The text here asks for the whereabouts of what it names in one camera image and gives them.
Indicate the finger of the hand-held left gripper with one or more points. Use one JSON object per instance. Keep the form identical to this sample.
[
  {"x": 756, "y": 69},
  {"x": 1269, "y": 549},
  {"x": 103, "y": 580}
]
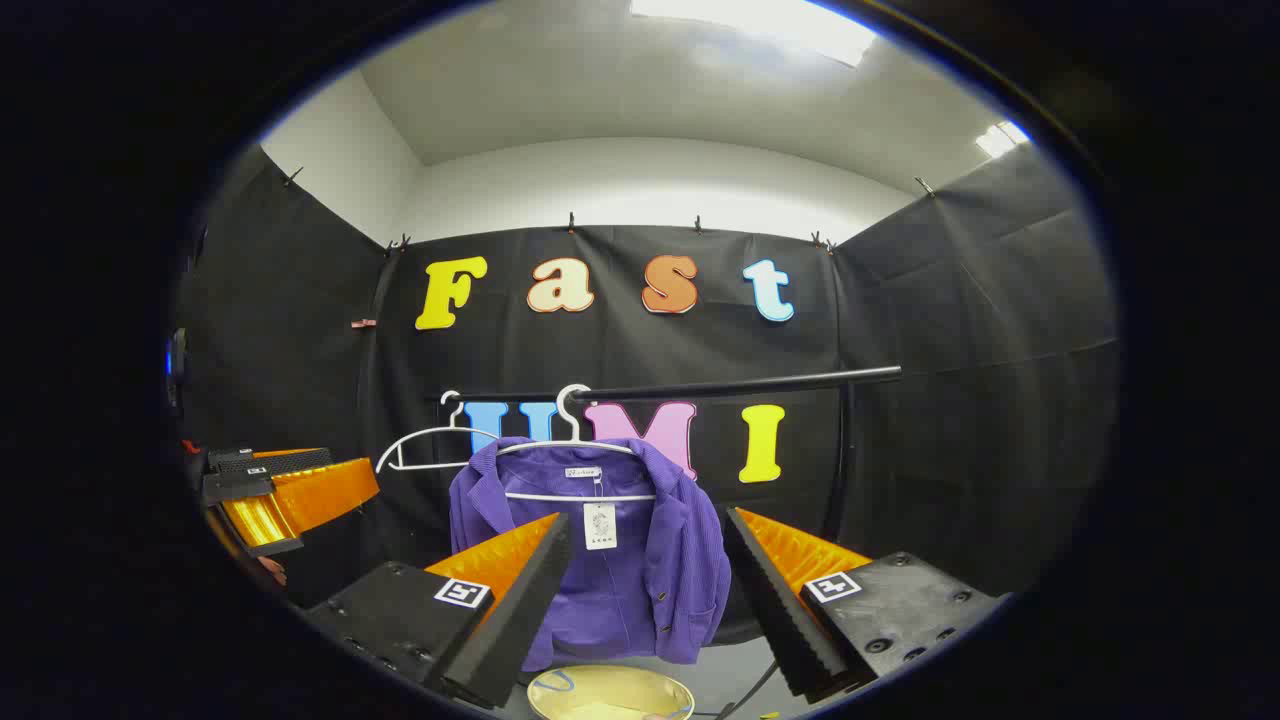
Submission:
[
  {"x": 280, "y": 462},
  {"x": 310, "y": 500}
]

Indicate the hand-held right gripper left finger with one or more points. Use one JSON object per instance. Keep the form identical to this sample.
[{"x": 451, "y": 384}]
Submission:
[{"x": 520, "y": 610}]

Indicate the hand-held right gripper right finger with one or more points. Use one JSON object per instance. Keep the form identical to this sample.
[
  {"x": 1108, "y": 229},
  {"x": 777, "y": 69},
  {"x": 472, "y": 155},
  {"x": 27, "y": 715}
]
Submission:
[{"x": 775, "y": 610}]

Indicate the yellow round laundry hamper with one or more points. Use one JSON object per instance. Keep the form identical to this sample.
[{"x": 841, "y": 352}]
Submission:
[{"x": 610, "y": 695}]

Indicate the white plastic hanger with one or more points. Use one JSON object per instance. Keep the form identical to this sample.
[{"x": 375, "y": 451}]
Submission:
[
  {"x": 560, "y": 497},
  {"x": 440, "y": 429}
]

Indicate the black clothes rack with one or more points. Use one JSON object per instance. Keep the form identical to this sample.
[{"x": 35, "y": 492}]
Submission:
[{"x": 760, "y": 383}]

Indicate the black backdrop cloth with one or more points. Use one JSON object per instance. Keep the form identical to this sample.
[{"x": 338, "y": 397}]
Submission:
[{"x": 950, "y": 400}]

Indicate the row of black backdrop clips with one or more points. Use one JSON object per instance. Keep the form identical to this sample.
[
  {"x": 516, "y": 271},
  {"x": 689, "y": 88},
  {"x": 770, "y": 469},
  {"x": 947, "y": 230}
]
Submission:
[{"x": 571, "y": 222}]

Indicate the small ceiling light panel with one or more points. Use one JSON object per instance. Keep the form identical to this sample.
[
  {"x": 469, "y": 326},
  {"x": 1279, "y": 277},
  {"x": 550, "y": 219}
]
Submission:
[{"x": 1002, "y": 138}]

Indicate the large ceiling light panel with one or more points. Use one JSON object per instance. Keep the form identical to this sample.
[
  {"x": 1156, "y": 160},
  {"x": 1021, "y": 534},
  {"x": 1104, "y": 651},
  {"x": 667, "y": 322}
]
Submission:
[{"x": 760, "y": 25}]

